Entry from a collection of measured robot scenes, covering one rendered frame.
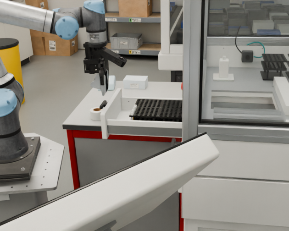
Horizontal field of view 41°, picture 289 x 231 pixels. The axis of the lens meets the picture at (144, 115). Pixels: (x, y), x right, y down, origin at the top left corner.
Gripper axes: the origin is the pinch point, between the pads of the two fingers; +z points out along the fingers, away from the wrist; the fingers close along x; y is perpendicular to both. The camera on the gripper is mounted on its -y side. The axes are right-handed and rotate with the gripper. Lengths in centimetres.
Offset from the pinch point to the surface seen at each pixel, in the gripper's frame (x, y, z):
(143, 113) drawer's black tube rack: 6.6, -16.2, 6.5
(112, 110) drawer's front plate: 3.9, -2.9, 6.7
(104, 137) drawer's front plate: 14.6, -2.0, 13.5
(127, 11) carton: -385, 65, 30
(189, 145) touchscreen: 85, -37, -23
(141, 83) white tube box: -58, -5, 17
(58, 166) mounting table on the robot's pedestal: 25.7, 13.3, 20.5
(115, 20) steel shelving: -380, 82, 41
